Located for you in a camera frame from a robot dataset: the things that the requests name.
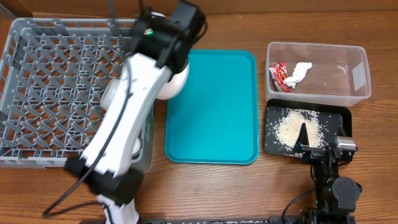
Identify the small white bowl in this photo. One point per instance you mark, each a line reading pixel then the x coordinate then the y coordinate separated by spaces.
pixel 109 93

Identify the white cup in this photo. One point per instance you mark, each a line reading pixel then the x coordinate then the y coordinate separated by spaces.
pixel 136 149

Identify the grey dishwasher rack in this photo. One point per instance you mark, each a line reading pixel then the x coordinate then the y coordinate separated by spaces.
pixel 53 75

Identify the teal serving tray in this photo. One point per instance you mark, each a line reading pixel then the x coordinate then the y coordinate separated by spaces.
pixel 215 118

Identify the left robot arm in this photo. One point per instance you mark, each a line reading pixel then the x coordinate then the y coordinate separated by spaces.
pixel 157 50

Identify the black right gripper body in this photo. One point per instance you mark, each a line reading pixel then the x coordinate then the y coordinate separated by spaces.
pixel 313 153

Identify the large white plate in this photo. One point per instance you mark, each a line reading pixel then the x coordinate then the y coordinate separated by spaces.
pixel 175 86

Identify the clear plastic waste bin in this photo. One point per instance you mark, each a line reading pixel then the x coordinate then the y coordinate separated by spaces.
pixel 339 75

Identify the spilled rice pile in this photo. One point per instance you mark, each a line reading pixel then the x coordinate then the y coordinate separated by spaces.
pixel 285 130

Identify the white napkin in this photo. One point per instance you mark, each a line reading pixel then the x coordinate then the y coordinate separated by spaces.
pixel 298 75

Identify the black waste tray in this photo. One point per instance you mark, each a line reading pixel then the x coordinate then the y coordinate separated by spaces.
pixel 331 118

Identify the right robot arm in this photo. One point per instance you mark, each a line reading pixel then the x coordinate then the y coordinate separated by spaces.
pixel 336 196

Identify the red snack wrapper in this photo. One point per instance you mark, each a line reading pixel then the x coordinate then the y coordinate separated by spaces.
pixel 278 72

